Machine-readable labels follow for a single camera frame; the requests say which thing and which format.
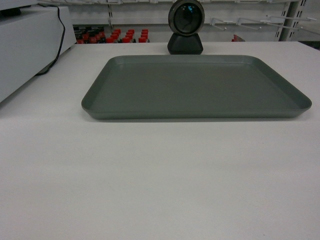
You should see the white shelf upright post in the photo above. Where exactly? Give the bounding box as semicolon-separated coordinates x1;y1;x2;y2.
278;0;306;42

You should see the black power cable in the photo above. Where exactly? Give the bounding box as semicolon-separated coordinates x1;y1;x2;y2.
34;5;66;76

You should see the white register box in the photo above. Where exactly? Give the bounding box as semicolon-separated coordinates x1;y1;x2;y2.
0;5;76;101

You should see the white checkout counter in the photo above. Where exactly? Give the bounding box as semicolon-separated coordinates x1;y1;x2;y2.
0;42;320;240

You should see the red cap bottles row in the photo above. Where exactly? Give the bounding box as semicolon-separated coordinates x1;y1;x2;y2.
73;25;150;45

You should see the grey rectangular serving tray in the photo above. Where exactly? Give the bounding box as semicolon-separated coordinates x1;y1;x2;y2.
81;55;312;120

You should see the round barcode scanner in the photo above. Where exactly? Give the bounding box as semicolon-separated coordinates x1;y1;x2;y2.
167;0;205;55

